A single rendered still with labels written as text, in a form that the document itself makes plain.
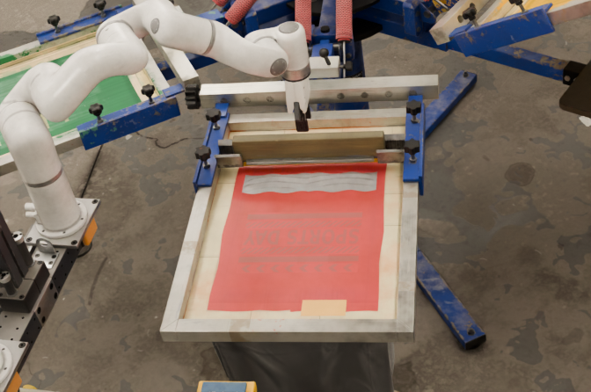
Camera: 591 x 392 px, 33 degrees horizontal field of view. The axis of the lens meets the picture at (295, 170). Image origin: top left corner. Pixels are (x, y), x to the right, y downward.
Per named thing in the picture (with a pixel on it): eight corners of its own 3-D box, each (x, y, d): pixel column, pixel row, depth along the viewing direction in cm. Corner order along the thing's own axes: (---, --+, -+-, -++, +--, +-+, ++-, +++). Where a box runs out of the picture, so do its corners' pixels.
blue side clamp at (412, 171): (423, 195, 257) (422, 176, 252) (404, 196, 257) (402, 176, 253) (425, 121, 278) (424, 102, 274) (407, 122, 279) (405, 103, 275)
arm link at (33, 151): (29, 195, 224) (5, 141, 213) (14, 163, 233) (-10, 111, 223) (69, 177, 227) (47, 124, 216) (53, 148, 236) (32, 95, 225)
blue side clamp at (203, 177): (215, 200, 266) (210, 181, 262) (197, 200, 267) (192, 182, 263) (233, 128, 288) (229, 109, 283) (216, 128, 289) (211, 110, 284)
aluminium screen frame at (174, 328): (414, 342, 221) (413, 331, 218) (163, 341, 231) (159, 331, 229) (421, 117, 278) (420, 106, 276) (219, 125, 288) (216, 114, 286)
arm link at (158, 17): (108, 75, 218) (87, 44, 228) (190, 90, 230) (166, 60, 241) (134, 9, 212) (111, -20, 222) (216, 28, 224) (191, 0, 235)
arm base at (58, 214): (17, 236, 237) (-5, 190, 227) (38, 199, 246) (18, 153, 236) (76, 240, 233) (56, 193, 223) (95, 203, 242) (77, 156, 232)
